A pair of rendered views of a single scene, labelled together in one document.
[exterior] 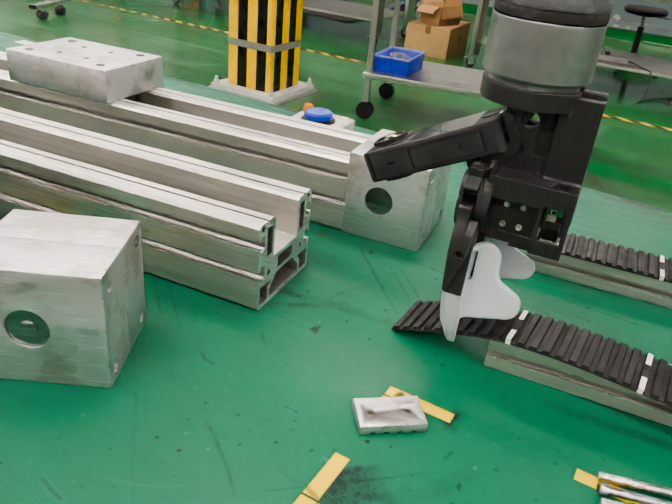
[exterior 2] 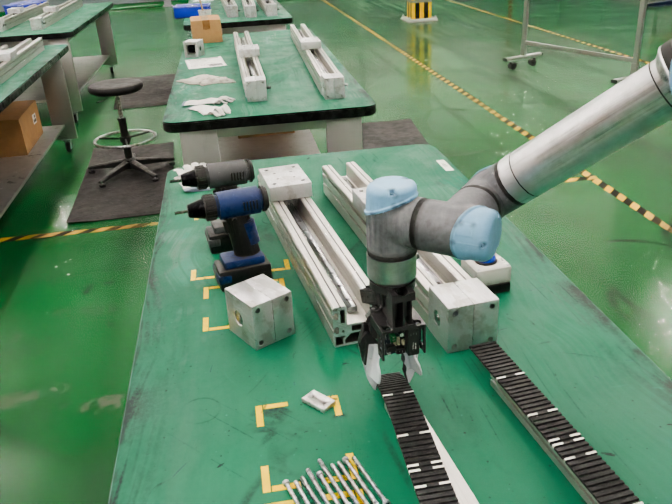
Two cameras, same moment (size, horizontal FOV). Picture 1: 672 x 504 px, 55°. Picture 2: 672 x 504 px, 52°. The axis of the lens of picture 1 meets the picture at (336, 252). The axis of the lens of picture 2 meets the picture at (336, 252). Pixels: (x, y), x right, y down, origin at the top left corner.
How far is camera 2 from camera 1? 94 cm
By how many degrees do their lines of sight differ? 48
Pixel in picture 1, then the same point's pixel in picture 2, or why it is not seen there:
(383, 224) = (438, 331)
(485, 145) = (374, 299)
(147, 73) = not seen: hidden behind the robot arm
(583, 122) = (390, 301)
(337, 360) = (333, 377)
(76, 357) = (248, 334)
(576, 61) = (380, 274)
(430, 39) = not seen: outside the picture
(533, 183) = (377, 322)
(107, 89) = not seen: hidden behind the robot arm
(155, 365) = (276, 349)
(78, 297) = (247, 311)
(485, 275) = (374, 359)
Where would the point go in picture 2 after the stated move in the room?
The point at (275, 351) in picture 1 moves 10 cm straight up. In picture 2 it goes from (318, 364) to (315, 316)
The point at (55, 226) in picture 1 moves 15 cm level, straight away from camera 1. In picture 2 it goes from (264, 284) to (302, 253)
